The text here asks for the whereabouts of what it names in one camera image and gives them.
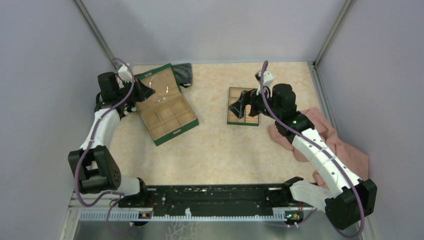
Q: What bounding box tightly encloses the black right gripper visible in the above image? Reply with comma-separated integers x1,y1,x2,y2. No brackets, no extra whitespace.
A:
228,83,281,120

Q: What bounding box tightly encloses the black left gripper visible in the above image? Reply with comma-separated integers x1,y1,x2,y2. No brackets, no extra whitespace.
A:
116,75,155,104

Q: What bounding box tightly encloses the green compartment jewelry tray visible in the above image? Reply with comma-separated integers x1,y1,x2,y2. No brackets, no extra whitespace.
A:
226,86,260,127

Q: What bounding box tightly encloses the green jewelry box with lid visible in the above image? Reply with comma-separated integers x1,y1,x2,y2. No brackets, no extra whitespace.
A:
135,63,199,146

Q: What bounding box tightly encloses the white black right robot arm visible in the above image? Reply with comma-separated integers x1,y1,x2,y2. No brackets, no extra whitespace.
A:
228,83,377,231

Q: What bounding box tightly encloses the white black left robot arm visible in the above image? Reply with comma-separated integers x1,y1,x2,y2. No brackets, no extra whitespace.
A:
68,72,155,207

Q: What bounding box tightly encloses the grey-green zebra plush towel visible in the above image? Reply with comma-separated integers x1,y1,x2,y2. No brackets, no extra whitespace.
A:
172,63,193,88

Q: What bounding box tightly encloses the pink cloth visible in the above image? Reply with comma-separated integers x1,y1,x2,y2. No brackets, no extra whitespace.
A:
267,107,370,180

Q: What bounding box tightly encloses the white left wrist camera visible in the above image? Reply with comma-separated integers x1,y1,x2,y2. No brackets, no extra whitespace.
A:
117,64,133,83

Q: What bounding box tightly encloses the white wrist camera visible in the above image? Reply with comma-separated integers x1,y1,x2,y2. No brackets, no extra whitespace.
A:
117,64,133,83
254,70,274,94

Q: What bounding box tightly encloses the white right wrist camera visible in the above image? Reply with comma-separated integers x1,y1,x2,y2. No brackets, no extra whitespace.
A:
254,70,274,94

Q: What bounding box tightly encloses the left aluminium frame post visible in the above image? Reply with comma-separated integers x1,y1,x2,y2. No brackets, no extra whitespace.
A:
72,0,117,70

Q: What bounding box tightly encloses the aluminium frame post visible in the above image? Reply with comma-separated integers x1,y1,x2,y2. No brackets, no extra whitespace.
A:
72,0,117,70
313,0,357,69

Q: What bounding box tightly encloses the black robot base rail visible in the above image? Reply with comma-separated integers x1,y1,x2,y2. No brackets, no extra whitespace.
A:
118,184,306,217

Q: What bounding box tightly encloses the right aluminium frame post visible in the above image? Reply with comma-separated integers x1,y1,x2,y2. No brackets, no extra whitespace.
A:
313,0,357,69

